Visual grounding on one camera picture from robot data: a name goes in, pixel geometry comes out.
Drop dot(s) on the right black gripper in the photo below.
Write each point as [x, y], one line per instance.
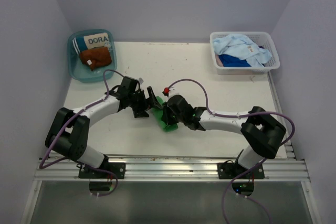
[166, 118]

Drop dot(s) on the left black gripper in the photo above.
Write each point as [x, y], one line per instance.
[139, 112]

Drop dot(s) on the green microfiber towel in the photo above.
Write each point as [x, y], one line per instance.
[158, 113]

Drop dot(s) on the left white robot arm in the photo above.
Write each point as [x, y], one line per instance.
[68, 134]

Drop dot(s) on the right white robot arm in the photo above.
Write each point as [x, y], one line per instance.
[263, 132]

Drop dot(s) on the brown rolled towel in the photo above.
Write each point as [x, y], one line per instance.
[96, 57]

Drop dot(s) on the blue plastic tub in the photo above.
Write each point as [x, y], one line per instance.
[81, 72]

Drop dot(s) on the pink towel in basket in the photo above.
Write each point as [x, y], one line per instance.
[219, 62]

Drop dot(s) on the Dora printed rolled towel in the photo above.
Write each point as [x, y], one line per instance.
[83, 43]

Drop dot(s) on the dark blue towel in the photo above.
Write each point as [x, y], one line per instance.
[230, 61]

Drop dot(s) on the light blue towel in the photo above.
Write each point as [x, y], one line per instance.
[242, 47]

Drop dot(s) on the white plastic basket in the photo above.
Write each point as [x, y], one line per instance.
[262, 39]

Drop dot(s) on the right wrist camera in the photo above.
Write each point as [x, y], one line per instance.
[170, 92]

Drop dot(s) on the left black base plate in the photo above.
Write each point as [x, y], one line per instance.
[105, 171]

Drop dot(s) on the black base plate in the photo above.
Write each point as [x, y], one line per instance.
[230, 169]
[105, 171]

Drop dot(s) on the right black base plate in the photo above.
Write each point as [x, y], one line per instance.
[230, 169]

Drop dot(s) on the aluminium mounting rail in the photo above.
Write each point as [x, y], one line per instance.
[178, 169]

